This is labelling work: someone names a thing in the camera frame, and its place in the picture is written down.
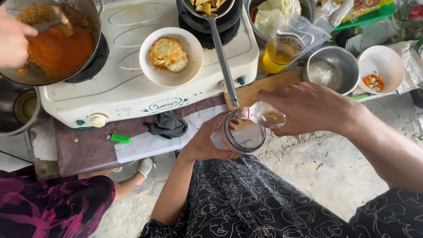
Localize maroon table cover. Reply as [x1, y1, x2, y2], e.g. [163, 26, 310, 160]
[54, 94, 228, 178]

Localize metal bowl with cabbage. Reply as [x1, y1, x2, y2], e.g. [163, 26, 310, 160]
[246, 0, 316, 47]

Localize white plastic sheet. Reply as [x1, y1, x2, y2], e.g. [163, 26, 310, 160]
[114, 104, 229, 164]

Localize clear cooking oil pouch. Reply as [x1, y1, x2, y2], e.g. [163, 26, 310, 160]
[260, 13, 332, 74]

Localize white flour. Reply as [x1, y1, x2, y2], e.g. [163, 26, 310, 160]
[308, 60, 343, 90]

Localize person's right hand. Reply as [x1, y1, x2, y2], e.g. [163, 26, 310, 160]
[257, 82, 363, 137]

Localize green lighter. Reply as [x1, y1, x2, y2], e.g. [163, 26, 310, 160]
[106, 133, 131, 145]

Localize chopped orange and white vegetables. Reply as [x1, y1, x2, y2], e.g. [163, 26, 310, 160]
[362, 74, 385, 93]

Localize green plastic tray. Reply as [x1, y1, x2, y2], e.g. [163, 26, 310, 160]
[332, 2, 397, 33]

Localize white two-burner gas stove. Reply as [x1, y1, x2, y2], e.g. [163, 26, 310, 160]
[39, 0, 260, 130]

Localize clear plastic bag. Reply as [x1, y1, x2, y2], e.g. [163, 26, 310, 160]
[314, 0, 356, 29]

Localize black frying pot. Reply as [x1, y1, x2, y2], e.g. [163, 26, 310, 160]
[176, 0, 244, 50]

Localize white crumpled plastic bag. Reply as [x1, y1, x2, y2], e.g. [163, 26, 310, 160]
[386, 40, 423, 95]

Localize person's left hand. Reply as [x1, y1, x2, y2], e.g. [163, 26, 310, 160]
[178, 111, 240, 163]

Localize white bowl with chopped vegetables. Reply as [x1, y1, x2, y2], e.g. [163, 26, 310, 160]
[356, 45, 406, 96]

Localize fried yellow pieces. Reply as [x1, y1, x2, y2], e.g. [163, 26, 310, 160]
[189, 0, 228, 16]

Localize clear plastic blender jar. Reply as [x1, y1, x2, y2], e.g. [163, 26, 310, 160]
[211, 109, 267, 155]

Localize metal strainer ladle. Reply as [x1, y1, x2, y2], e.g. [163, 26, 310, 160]
[180, 0, 240, 108]

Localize metal cooking spoon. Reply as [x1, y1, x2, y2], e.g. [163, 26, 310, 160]
[33, 6, 75, 37]

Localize steel bowl with flour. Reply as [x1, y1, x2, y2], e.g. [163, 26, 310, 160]
[302, 46, 360, 97]

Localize fried egg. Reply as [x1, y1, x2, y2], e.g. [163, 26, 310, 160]
[150, 37, 183, 65]
[163, 51, 190, 73]

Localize pale green cabbage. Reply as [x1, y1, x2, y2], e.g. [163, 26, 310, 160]
[254, 0, 302, 37]

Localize wooden cutting board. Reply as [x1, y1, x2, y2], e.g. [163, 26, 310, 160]
[224, 69, 301, 111]

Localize clear plastic water bottle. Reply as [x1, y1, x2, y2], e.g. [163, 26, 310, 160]
[240, 100, 288, 130]

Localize heap of vegetables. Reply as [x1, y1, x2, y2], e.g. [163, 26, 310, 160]
[391, 0, 423, 44]

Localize large metal pan orange sauce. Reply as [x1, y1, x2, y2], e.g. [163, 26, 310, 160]
[0, 0, 105, 87]

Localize dark grey cloth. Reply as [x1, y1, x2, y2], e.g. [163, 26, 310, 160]
[142, 111, 189, 140]

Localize person's black patterned dress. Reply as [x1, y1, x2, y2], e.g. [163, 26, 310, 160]
[138, 153, 423, 238]

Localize white bowl with eggs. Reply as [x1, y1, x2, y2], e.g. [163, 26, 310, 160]
[139, 27, 204, 88]

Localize steel pot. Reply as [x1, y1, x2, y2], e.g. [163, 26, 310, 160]
[0, 77, 51, 137]

